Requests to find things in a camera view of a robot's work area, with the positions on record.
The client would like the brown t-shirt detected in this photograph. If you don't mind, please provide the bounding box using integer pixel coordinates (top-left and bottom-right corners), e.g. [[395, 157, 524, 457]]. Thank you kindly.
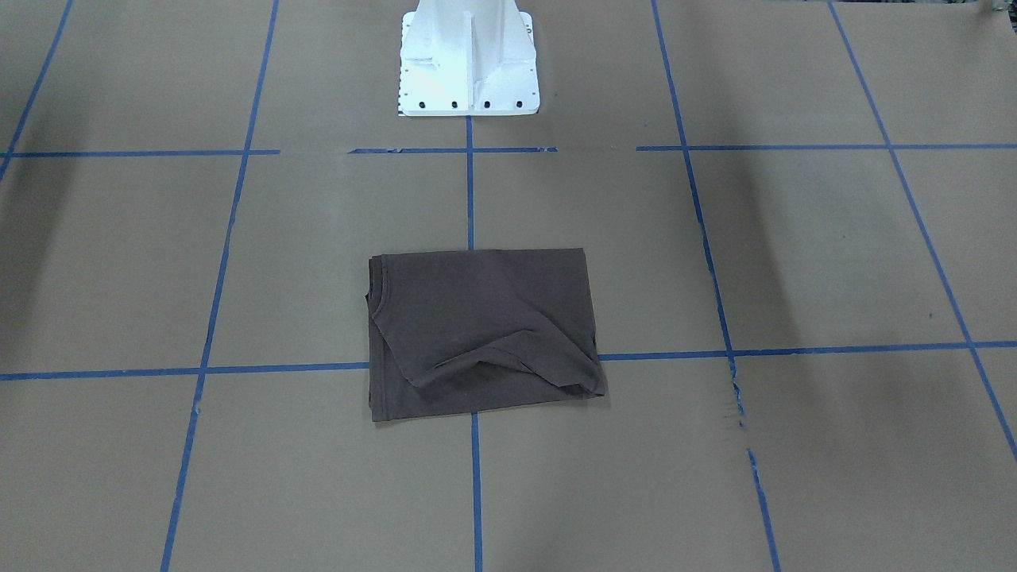
[[365, 249, 608, 423]]

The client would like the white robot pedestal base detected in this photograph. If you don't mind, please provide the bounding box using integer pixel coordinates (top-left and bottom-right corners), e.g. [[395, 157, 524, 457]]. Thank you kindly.
[[397, 1, 541, 117]]

